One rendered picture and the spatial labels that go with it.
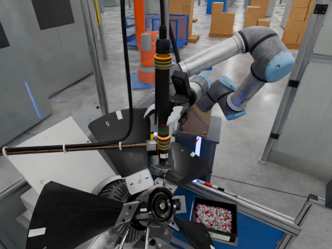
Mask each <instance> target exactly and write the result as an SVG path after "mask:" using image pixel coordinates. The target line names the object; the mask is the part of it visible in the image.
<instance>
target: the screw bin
mask: <svg viewBox="0 0 332 249"><path fill-rule="evenodd" d="M197 203H200V204H205V205H209V206H214V207H218V208H225V209H229V210H232V213H233V215H232V217H233V218H232V225H233V226H232V229H233V233H228V232H223V231H219V230H215V229H210V228H207V230H208V232H209V234H210V236H211V238H216V239H220V240H224V241H228V242H232V243H234V242H235V239H236V237H238V223H237V205H236V204H231V203H226V202H221V201H216V200H212V199H207V198H202V197H197V196H194V201H193V208H192V214H191V221H194V220H195V213H196V212H195V210H196V206H197Z"/></svg>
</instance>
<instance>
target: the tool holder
mask: <svg viewBox="0 0 332 249"><path fill-rule="evenodd" d="M150 141H156V140H146V149H147V151H148V155H149V156H152V160H153V166H154V168H155V169H156V170H158V171H161V172H167V171H170V170H171V169H173V167H174V160H173V158H172V157H170V156H169V158H168V164H167V165H161V164H160V163H159V156H158V147H157V144H150V143H149V142H150Z"/></svg>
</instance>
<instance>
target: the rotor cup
mask: <svg viewBox="0 0 332 249"><path fill-rule="evenodd" d="M135 200H140V201H139V205H138V207H137V209H136V211H135V213H134V215H133V217H132V219H131V220H130V221H129V222H126V224H127V225H128V226H129V227H130V228H131V229H133V230H136V231H144V230H146V226H147V227H149V228H150V227H164V226H167V225H169V224H170V223H171V222H172V221H173V219H174V216H175V213H176V202H175V198H174V196H173V194H172V192H171V191H170V190H169V189H168V188H166V187H154V189H150V190H149V188H148V189H145V190H143V191H140V192H138V193H135V194H130V193H129V192H128V193H127V195H126V197H125V199H124V202H129V201H135ZM124 202H123V203H124ZM160 203H164V204H165V208H164V209H161V208H160ZM142 208H146V210H147V211H140V209H142Z"/></svg>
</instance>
